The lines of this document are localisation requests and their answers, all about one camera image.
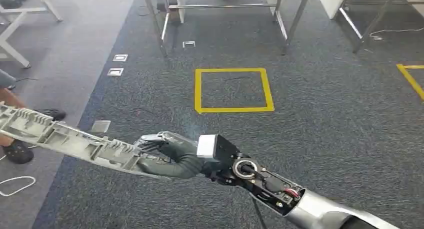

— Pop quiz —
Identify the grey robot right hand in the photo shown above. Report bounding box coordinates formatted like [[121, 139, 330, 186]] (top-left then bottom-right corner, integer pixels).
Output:
[[134, 131, 207, 181]]

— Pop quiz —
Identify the silver plastic wheel cover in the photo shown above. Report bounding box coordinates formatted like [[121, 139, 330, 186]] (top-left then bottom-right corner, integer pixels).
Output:
[[0, 104, 173, 181]]

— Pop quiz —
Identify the white desk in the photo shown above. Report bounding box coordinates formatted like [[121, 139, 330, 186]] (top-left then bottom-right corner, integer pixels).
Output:
[[160, 0, 289, 41]]

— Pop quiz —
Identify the steel bench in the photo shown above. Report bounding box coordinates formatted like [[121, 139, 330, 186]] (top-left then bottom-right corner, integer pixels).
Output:
[[130, 0, 314, 58], [337, 0, 424, 54]]

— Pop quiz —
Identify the person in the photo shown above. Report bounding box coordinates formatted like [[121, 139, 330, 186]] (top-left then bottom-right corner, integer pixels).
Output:
[[0, 68, 67, 165]]

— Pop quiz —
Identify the white side panel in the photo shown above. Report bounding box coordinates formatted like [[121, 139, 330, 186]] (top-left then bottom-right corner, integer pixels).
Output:
[[319, 0, 350, 20]]

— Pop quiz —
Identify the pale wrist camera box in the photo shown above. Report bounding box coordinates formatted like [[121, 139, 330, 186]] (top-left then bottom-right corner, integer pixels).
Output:
[[196, 133, 242, 164]]

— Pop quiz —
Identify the white cable loop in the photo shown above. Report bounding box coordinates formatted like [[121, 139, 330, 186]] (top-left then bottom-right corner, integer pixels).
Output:
[[0, 176, 37, 198]]

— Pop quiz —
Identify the white desk frame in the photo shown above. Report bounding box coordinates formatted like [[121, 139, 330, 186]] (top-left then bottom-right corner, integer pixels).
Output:
[[0, 0, 64, 69]]

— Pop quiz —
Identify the white cable with adapter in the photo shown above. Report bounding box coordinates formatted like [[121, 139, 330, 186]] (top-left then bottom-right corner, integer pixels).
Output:
[[368, 28, 424, 42]]

